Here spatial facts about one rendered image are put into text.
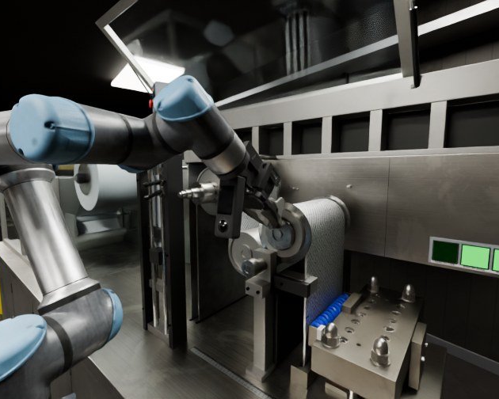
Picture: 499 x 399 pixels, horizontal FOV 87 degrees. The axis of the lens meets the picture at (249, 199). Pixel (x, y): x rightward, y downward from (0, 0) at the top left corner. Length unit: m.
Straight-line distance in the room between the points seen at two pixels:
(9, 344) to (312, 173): 0.85
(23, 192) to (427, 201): 0.97
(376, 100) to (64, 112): 0.78
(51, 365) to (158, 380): 0.26
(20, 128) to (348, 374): 0.65
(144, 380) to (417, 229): 0.80
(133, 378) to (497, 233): 0.94
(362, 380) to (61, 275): 0.63
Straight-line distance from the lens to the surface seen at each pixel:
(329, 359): 0.65
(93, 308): 0.68
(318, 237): 0.67
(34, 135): 0.37
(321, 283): 0.73
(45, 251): 0.69
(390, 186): 0.87
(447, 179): 0.86
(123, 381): 0.82
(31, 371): 0.62
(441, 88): 0.89
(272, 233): 0.64
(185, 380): 0.78
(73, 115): 0.37
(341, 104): 0.94
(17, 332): 0.63
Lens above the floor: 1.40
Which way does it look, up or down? 6 degrees down
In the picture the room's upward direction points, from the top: straight up
